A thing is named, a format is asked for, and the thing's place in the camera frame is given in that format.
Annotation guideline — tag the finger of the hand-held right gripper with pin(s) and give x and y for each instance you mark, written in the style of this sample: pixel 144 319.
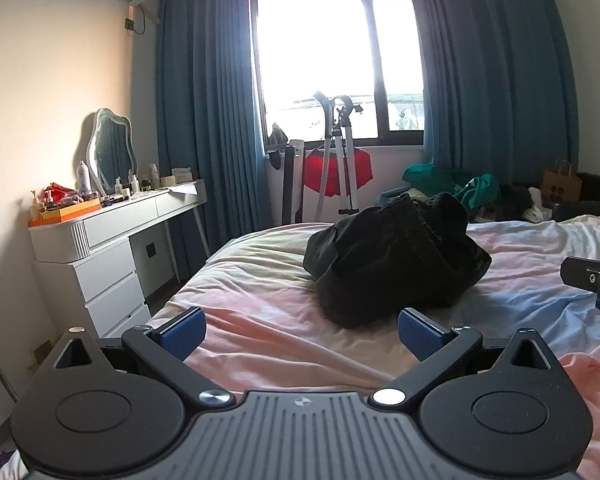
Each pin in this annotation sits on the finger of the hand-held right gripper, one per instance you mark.
pixel 580 272

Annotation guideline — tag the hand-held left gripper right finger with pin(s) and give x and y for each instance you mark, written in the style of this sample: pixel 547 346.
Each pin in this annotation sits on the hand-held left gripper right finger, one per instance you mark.
pixel 422 335

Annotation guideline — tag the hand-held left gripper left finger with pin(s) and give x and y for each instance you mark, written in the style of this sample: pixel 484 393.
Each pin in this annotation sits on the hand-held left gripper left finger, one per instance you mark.
pixel 182 334

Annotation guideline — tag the black pants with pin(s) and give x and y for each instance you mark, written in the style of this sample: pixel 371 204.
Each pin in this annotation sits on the black pants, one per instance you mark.
pixel 395 260

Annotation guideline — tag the green clothes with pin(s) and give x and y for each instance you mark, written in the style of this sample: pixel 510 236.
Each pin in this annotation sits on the green clothes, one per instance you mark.
pixel 430 175

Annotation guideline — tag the white cloth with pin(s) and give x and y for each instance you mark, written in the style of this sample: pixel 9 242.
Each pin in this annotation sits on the white cloth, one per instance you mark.
pixel 537 205

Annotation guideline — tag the black armchair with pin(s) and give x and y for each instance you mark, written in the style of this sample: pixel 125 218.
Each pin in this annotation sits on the black armchair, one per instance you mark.
pixel 595 190

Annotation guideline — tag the white dressing table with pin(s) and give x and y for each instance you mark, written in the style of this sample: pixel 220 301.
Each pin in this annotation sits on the white dressing table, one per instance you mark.
pixel 115 280

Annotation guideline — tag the brown paper bag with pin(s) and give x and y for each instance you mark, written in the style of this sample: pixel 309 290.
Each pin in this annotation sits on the brown paper bag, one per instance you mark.
pixel 560 185

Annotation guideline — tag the pastel bed duvet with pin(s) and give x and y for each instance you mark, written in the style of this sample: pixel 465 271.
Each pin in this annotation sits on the pastel bed duvet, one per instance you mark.
pixel 260 280

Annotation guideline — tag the cardboard piece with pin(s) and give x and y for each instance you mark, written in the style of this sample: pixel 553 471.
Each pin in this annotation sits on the cardboard piece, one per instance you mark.
pixel 42 355

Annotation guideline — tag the white paper sheet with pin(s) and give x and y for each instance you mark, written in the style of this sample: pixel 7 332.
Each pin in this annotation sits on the white paper sheet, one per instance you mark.
pixel 187 187

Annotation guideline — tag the white box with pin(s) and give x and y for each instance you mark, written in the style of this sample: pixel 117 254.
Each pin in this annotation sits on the white box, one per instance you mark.
pixel 177 178

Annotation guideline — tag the small cosmetic bottle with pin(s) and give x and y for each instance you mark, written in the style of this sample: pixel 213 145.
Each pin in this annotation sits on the small cosmetic bottle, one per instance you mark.
pixel 154 176
pixel 135 183

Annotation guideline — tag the orange tray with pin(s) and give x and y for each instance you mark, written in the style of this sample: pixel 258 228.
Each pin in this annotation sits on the orange tray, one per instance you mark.
pixel 65 215

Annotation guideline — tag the white spray bottle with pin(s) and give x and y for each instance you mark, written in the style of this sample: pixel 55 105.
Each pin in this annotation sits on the white spray bottle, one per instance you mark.
pixel 83 177

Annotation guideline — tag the red pouch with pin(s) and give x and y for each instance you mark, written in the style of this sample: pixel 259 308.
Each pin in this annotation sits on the red pouch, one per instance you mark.
pixel 57 192

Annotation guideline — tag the silver garment steamer stand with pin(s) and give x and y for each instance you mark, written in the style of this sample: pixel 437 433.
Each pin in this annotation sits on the silver garment steamer stand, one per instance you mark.
pixel 344 160

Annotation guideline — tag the wavy white vanity mirror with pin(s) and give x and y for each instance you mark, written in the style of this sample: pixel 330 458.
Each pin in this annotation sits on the wavy white vanity mirror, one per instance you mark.
pixel 111 150

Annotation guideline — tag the red cloth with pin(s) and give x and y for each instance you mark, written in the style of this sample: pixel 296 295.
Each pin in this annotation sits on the red cloth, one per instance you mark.
pixel 312 170

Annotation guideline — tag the black hanging cloth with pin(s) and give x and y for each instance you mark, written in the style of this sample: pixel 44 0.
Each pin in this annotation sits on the black hanging cloth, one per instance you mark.
pixel 277 140

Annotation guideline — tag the blue curtain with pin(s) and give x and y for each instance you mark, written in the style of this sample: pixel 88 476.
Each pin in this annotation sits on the blue curtain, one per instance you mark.
pixel 205 110
pixel 480 60

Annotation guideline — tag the dark framed window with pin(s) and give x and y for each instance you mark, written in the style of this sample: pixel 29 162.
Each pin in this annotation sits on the dark framed window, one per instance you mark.
pixel 320 50

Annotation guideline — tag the black wall socket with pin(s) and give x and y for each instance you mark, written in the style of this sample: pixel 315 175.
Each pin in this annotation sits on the black wall socket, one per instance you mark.
pixel 150 250

